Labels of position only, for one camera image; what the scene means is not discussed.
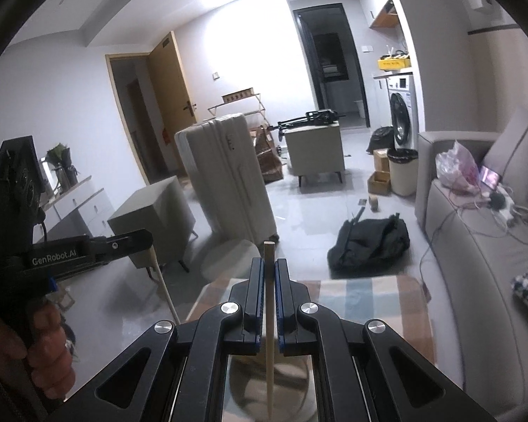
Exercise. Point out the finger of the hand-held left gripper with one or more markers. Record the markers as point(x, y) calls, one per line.
point(127, 242)

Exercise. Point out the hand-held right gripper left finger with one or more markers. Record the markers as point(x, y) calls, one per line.
point(257, 290)

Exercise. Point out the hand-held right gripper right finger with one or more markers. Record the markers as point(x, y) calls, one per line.
point(283, 290)

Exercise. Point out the long bamboo chopstick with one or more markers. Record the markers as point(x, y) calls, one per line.
point(163, 290)
point(270, 338)

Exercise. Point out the large white plastic pot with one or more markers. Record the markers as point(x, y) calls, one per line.
point(251, 387)

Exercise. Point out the person's left hand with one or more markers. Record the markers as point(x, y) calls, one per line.
point(48, 351)

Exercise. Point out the dark flower bouquet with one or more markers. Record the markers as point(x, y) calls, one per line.
point(61, 158)

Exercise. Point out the white dresser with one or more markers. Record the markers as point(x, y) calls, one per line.
point(79, 211)

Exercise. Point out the checked blue brown tablecloth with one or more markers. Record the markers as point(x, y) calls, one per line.
point(369, 299)

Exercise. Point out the black backpack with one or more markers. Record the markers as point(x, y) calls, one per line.
point(369, 244)

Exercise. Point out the cream hard-shell suitcase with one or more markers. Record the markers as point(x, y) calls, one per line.
point(229, 176)

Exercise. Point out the open cardboard box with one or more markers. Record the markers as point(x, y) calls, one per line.
point(378, 182)

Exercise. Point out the grey cabinet with dark legs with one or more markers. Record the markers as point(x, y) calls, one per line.
point(314, 149)

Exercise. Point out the wooden door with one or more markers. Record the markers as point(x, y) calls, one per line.
point(169, 96)

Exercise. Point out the closed cardboard box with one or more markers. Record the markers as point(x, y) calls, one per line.
point(380, 158)

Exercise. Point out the white trash bin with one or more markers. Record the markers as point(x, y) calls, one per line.
point(402, 171)

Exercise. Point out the black tripod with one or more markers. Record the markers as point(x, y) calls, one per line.
point(310, 118)

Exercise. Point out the folding drying rack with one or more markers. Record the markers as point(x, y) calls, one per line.
point(240, 105)

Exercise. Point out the black garbage bag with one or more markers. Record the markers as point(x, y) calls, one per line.
point(380, 138)

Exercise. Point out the grey sofa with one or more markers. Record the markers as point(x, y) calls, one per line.
point(475, 281)

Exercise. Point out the small white bin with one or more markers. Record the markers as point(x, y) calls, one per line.
point(359, 109)

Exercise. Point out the pink plastic bag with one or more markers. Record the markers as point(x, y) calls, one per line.
point(457, 167)

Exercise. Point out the white washing machine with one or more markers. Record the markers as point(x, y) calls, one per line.
point(402, 110)

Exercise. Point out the black framed glass door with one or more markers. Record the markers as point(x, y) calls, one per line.
point(330, 61)

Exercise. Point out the small lit tablet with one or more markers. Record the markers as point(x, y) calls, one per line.
point(490, 176)

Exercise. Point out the white power strip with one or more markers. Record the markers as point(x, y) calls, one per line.
point(512, 211)

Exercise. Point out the yellow crate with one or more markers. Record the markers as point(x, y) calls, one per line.
point(394, 63)

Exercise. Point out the wall cabinet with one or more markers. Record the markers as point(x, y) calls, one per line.
point(385, 11)

